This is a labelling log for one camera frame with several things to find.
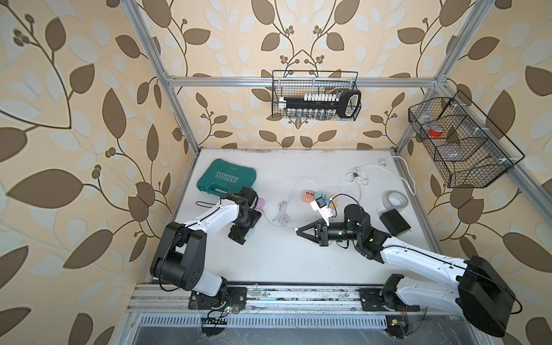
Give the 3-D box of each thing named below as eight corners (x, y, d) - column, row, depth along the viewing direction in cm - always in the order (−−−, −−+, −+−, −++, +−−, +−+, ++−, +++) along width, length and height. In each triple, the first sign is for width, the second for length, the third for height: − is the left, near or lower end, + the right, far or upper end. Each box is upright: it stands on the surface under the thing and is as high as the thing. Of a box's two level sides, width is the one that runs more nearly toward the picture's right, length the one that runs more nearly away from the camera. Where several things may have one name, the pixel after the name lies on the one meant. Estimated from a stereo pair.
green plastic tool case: (197, 190, 107) (194, 183, 102) (217, 164, 118) (214, 157, 114) (240, 204, 101) (238, 198, 97) (257, 175, 113) (256, 169, 108)
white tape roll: (385, 210, 98) (387, 207, 96) (379, 193, 104) (381, 190, 102) (408, 210, 98) (411, 207, 95) (400, 193, 104) (403, 190, 102)
